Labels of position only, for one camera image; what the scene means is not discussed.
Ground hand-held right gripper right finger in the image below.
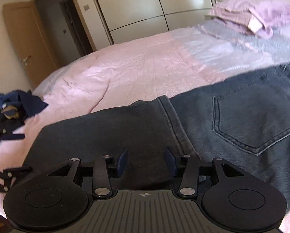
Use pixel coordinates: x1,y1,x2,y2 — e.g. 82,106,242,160
164,147,252,198

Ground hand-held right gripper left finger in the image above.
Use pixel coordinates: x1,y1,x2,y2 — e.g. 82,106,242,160
42,148,129,199

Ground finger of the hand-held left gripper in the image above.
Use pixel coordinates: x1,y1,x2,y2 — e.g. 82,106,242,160
0,166,33,193
0,126,26,151

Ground blue denim jeans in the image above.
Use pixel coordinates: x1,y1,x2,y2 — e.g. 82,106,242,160
24,63,290,209

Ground striped navy garment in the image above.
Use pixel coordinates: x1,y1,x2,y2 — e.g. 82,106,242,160
0,104,20,122

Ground pink and grey bed blanket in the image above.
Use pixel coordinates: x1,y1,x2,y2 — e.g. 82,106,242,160
0,21,290,233

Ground light wooden door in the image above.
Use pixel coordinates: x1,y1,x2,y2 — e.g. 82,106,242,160
2,2,60,89

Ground dark wooden door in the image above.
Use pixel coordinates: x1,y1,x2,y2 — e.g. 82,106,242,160
60,0,87,56

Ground white wardrobe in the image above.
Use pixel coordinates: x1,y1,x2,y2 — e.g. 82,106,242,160
87,0,216,45

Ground folded pink blanket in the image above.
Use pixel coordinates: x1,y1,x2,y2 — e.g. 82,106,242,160
206,0,290,39

